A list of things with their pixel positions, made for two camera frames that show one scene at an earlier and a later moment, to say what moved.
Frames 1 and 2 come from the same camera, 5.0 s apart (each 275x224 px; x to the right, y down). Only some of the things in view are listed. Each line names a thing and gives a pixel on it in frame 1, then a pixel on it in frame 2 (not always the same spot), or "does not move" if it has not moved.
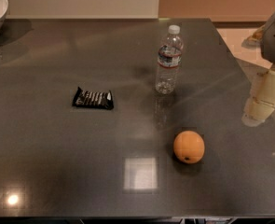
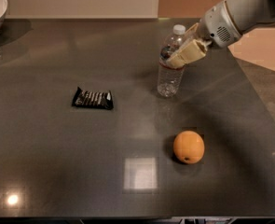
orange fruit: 188,147 does not move
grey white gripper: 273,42 → 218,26
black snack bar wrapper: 103,100 does not move
